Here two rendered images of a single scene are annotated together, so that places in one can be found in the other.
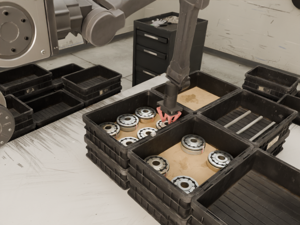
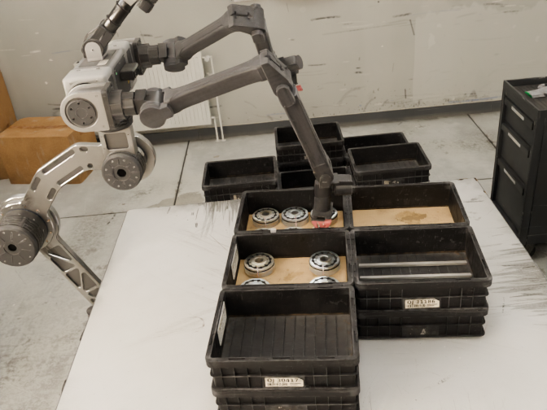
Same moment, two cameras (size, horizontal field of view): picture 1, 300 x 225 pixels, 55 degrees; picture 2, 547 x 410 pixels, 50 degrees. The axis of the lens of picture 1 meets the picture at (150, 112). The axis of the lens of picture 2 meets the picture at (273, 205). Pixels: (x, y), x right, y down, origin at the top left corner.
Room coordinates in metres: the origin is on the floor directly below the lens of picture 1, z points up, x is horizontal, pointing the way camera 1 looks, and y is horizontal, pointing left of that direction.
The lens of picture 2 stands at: (-0.12, -1.36, 2.03)
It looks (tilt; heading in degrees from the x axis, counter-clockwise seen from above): 30 degrees down; 52
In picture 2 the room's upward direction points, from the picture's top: 6 degrees counter-clockwise
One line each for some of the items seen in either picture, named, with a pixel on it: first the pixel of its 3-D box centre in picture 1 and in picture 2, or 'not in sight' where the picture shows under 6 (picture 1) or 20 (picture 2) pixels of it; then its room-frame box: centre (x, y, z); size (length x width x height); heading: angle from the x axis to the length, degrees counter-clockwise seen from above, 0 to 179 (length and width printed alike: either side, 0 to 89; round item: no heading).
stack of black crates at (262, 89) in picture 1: (266, 98); not in sight; (2.35, -1.06, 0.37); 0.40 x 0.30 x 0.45; 51
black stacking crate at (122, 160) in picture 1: (138, 126); (293, 223); (1.06, 0.05, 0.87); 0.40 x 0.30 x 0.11; 135
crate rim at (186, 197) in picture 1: (192, 150); (289, 259); (0.85, -0.17, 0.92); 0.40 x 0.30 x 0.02; 135
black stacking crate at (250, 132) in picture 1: (245, 123); (415, 268); (1.13, -0.45, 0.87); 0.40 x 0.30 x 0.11; 135
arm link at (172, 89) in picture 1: (172, 87); (324, 187); (1.09, -0.09, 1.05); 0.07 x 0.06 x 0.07; 142
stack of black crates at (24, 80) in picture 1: (24, 98); (309, 167); (2.06, 1.05, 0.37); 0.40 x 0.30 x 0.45; 141
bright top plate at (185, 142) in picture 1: (193, 141); (324, 259); (0.98, -0.19, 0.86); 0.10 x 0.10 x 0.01
